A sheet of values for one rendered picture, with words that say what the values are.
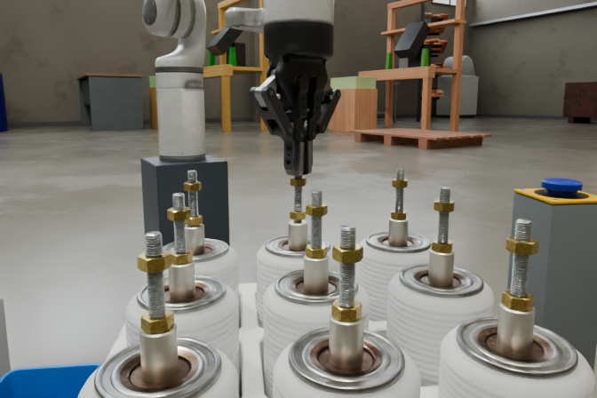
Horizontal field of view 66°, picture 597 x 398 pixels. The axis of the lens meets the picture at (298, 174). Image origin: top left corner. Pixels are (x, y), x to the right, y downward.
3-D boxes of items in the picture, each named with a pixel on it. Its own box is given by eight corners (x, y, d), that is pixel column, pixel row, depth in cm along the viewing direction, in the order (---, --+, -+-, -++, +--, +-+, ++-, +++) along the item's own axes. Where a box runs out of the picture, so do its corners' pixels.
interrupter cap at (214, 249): (172, 242, 56) (171, 237, 56) (234, 243, 56) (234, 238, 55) (149, 265, 48) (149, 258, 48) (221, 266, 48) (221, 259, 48)
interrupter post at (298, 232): (286, 246, 54) (286, 219, 54) (306, 246, 55) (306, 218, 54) (288, 253, 52) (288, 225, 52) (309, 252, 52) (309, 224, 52)
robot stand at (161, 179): (147, 293, 101) (139, 157, 97) (209, 281, 108) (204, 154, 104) (163, 319, 89) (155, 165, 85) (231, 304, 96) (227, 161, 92)
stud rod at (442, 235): (436, 264, 44) (440, 186, 43) (447, 266, 43) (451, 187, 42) (434, 267, 43) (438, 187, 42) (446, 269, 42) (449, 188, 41)
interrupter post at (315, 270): (297, 289, 42) (297, 254, 42) (317, 282, 44) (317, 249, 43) (314, 298, 40) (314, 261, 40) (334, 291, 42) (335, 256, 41)
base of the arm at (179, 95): (155, 158, 96) (150, 74, 93) (197, 155, 100) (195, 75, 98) (166, 163, 88) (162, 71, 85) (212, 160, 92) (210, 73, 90)
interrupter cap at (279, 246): (264, 241, 57) (264, 234, 57) (324, 239, 57) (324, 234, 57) (266, 261, 49) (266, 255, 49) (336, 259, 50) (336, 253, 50)
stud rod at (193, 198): (191, 239, 51) (188, 171, 50) (188, 236, 52) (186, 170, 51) (200, 237, 51) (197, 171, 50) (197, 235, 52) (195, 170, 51)
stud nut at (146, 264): (177, 266, 28) (176, 253, 28) (152, 275, 26) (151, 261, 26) (156, 260, 29) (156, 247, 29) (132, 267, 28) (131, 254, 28)
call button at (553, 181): (532, 195, 54) (534, 178, 53) (564, 194, 54) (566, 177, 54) (555, 202, 50) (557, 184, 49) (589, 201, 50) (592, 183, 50)
